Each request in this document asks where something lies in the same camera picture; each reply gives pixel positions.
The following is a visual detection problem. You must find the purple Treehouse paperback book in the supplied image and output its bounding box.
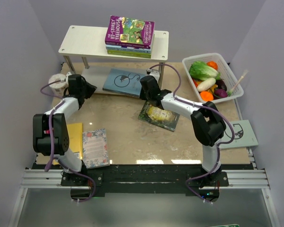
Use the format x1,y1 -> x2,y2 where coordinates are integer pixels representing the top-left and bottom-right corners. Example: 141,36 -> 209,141
105,15 -> 155,49

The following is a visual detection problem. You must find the green cartoon paperback book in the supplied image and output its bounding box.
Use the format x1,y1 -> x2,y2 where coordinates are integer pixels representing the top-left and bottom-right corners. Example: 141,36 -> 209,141
107,50 -> 151,59

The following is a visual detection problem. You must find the white radish toy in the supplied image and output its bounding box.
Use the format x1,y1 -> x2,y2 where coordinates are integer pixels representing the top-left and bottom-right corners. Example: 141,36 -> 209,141
197,78 -> 216,92

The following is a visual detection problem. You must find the grey-green cat book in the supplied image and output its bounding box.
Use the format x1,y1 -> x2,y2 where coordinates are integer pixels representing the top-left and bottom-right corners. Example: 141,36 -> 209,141
221,120 -> 258,149

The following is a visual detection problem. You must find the white plastic basket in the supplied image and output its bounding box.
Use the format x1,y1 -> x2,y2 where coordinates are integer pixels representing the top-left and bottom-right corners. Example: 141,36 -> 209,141
182,53 -> 244,103

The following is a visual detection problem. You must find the blue Treehouse paperback book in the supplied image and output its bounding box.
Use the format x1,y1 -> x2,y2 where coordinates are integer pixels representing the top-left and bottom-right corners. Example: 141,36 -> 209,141
106,45 -> 151,54

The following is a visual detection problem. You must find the dark green illustrated book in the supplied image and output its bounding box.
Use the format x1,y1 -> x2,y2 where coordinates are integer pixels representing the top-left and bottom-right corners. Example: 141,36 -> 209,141
138,101 -> 179,131

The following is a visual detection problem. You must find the yellow pepper toy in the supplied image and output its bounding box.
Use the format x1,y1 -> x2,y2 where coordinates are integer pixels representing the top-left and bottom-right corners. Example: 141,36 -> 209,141
208,84 -> 218,94

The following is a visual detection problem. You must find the toilet paper roll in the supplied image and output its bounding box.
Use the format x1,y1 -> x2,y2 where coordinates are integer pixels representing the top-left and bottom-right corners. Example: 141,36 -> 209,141
48,73 -> 68,96

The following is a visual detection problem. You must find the orange carrot toy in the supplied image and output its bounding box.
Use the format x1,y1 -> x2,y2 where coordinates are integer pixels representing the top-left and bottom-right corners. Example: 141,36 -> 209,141
200,91 -> 214,102

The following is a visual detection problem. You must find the green lettuce toy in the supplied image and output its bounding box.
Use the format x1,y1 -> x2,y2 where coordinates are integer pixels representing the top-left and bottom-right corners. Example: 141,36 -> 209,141
189,61 -> 221,81

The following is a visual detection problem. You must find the floral pastel notebook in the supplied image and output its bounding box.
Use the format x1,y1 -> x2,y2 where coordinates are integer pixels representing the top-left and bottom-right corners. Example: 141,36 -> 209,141
82,129 -> 110,169

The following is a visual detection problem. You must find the orange pumpkin toy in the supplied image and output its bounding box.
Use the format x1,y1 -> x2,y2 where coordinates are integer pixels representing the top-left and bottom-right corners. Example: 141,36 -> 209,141
207,61 -> 218,70

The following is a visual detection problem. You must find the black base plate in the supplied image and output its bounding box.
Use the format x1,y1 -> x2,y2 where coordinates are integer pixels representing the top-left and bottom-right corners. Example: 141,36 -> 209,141
32,163 -> 228,198

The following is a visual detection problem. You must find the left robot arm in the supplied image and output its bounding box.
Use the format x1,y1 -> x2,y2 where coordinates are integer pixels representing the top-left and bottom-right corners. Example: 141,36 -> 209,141
33,74 -> 97,185

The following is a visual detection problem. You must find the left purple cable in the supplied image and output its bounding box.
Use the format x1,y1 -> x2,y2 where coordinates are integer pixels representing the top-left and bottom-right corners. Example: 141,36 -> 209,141
39,80 -> 97,203

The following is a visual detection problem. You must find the green onion toy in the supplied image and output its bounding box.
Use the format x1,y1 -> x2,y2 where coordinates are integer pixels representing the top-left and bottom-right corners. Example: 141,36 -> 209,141
227,70 -> 249,96

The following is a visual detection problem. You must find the purple onion toy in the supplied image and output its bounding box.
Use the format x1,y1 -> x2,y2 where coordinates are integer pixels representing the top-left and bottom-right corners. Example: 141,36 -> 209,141
214,89 -> 228,98

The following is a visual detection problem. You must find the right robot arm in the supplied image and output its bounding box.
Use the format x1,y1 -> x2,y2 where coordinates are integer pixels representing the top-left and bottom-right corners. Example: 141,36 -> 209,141
140,75 -> 226,186

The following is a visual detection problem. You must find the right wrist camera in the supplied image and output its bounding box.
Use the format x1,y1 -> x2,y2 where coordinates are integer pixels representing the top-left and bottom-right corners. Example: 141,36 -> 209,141
146,69 -> 160,83

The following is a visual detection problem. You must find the dark glossy hardcover book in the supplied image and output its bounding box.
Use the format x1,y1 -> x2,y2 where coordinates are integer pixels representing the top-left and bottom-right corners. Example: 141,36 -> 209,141
103,89 -> 140,97

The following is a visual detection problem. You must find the white two-tier shelf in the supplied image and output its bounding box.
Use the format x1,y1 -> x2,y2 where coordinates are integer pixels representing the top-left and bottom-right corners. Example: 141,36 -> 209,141
59,25 -> 169,95

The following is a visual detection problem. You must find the red pepper toy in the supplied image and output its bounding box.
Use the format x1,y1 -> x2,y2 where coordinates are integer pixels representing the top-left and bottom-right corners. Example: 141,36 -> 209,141
192,79 -> 199,87

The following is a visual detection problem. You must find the purple eggplant toy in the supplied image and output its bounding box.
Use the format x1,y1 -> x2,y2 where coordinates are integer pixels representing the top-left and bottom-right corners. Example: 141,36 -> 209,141
215,79 -> 227,91

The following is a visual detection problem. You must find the light blue cat book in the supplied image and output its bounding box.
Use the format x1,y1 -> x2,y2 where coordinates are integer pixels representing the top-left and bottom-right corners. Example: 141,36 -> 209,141
102,69 -> 146,92

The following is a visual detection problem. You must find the yellow book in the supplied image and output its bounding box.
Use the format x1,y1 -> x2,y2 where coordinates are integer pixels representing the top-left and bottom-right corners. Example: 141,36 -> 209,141
67,122 -> 83,160

